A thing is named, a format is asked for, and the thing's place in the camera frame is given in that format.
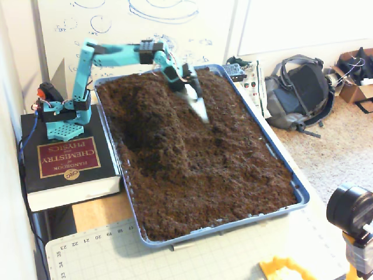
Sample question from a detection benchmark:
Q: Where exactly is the grey cutting mat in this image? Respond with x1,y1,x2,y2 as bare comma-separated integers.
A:
45,214,350,280

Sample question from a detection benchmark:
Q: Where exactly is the white potting soil bag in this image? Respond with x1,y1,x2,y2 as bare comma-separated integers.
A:
233,59,272,119

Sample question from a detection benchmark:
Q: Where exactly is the blank white board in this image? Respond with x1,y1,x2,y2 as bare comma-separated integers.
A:
236,0,373,57

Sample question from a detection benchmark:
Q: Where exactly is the yellow camera stand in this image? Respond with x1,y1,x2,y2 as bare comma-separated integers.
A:
342,232,373,280

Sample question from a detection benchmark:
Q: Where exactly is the black camera lens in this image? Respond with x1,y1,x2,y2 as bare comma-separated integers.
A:
326,183,373,249

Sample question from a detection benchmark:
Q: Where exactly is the blue plastic tray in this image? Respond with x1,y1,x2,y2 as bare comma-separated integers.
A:
93,63,310,249

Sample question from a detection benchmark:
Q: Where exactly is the short metal rod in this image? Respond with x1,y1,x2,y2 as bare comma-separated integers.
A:
170,242,195,251

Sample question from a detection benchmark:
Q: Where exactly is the yellow plastic object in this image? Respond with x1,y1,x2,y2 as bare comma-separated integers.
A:
259,255,317,280

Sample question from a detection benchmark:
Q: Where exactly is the grey backpack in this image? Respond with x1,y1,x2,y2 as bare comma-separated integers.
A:
264,54,336,138

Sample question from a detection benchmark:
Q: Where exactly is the whiteboard with blue drawings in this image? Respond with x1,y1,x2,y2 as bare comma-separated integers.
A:
36,0,237,79

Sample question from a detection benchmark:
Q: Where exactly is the black perforated box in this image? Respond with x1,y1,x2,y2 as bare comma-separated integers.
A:
223,63,247,83

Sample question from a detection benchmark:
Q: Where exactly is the cardboard box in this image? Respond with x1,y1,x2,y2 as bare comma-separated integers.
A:
332,48,373,113

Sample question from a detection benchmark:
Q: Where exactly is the black cable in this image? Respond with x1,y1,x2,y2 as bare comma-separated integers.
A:
17,139,50,280

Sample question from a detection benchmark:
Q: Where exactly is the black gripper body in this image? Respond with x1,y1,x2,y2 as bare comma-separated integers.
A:
174,64,195,93

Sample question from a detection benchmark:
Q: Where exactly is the metal blade gripper finger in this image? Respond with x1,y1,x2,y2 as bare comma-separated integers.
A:
180,85,209,123

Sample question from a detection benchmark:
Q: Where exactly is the blue cable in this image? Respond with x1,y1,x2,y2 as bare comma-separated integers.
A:
17,112,40,164

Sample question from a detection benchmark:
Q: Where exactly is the black chemistry physics handbook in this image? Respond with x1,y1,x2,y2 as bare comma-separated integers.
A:
20,104,123,212

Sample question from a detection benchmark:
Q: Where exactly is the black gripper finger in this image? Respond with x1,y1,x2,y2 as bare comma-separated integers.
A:
191,78,204,99

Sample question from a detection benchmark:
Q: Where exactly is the brown soil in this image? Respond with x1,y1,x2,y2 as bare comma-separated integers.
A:
95,66,298,242

